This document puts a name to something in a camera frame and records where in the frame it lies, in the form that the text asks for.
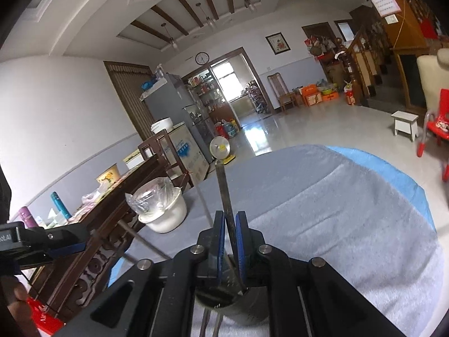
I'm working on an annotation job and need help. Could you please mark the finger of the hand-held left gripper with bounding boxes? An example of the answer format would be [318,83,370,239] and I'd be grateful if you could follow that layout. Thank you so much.
[24,224,89,249]
[14,243,88,268]

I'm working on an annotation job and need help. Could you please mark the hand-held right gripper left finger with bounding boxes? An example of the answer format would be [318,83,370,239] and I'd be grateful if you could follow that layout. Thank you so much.
[63,211,227,337]

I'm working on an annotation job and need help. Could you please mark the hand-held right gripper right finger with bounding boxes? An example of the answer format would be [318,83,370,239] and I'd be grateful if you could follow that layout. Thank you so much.
[235,211,407,337]

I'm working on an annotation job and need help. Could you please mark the grey metal utensil cup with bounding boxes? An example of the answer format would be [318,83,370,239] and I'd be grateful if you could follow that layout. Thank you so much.
[194,281,271,327]

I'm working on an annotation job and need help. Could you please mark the person's left hand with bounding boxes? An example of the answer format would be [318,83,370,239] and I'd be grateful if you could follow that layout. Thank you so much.
[0,275,39,337]

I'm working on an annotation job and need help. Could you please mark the green tissue box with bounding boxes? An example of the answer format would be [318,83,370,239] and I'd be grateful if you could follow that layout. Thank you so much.
[37,208,67,227]

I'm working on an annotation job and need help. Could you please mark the teal thermos bottle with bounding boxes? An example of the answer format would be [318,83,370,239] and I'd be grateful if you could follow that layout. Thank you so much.
[50,192,72,218]

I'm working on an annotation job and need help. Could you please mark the purple thermos bottle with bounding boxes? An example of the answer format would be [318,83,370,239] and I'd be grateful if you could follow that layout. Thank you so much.
[18,206,38,229]

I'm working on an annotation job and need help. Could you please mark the dark carved wooden sideboard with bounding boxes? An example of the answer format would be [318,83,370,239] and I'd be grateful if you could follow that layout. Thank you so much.
[21,154,169,324]

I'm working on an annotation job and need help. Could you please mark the white plastic bag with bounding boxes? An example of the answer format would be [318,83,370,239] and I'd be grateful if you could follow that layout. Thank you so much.
[81,188,106,204]

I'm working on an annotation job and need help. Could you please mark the white plastic basin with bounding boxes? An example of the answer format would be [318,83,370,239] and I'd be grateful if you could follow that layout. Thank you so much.
[138,187,188,233]

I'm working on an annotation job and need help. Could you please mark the red plastic object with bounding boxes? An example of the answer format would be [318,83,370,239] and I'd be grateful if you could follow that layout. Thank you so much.
[26,297,65,337]

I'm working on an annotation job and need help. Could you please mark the yellow floral bowl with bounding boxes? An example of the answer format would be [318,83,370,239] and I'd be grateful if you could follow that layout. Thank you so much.
[95,163,122,184]

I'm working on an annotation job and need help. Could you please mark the clear plastic bag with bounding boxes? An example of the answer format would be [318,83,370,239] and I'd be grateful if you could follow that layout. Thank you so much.
[125,177,176,216]

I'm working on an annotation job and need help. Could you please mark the white chest freezer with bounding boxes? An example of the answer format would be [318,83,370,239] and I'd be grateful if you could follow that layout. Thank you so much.
[168,121,210,181]

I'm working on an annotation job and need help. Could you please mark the small white electric fan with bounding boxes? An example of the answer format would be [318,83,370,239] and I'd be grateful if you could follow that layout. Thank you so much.
[209,136,236,165]

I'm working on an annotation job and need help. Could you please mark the cream box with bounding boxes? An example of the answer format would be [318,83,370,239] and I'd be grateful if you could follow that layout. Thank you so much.
[123,149,144,169]

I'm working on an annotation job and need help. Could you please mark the blue water jug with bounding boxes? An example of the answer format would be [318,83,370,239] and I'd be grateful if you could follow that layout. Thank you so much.
[223,119,239,139]

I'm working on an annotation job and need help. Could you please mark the dark wooden dining chair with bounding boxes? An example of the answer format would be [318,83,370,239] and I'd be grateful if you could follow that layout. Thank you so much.
[138,129,193,190]

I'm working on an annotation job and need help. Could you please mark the grey refrigerator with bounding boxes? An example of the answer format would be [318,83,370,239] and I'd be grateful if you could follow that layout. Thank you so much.
[140,73,216,164]

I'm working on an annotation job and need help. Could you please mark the shelf with bottles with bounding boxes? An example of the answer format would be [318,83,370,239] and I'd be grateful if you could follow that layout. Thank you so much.
[186,70,225,120]

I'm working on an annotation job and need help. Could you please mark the brown striped curtain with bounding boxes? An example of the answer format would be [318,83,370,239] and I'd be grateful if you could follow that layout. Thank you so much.
[103,61,155,141]

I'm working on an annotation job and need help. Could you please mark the brown wooden chair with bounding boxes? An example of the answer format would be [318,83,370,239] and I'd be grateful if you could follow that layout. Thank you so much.
[267,72,297,113]

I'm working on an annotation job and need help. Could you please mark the orange cardboard boxes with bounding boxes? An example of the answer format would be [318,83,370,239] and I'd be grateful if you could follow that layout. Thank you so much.
[302,84,340,107]

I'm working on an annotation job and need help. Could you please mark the blue tablecloth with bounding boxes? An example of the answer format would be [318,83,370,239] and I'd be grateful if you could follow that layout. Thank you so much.
[107,145,437,285]

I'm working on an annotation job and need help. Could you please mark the framed flower picture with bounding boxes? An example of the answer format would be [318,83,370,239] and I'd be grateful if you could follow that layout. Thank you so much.
[265,32,292,56]

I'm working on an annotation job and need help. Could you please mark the small white stool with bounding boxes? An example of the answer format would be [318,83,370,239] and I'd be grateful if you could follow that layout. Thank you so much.
[391,110,420,142]

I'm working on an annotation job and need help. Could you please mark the bunch of hanging bags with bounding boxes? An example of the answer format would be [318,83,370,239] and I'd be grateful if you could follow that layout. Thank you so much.
[304,35,337,60]

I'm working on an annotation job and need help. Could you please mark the wooden stair railing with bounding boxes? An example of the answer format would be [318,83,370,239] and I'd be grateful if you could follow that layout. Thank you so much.
[338,0,397,106]

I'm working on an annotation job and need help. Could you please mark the red plastic chair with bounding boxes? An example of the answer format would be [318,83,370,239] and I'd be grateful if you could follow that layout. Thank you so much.
[417,89,449,179]

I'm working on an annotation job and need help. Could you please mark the cream sofa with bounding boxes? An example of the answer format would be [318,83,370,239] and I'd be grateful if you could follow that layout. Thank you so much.
[416,48,449,113]

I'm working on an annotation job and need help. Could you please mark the orange wooden column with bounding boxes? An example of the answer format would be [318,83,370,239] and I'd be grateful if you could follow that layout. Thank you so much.
[372,0,430,50]

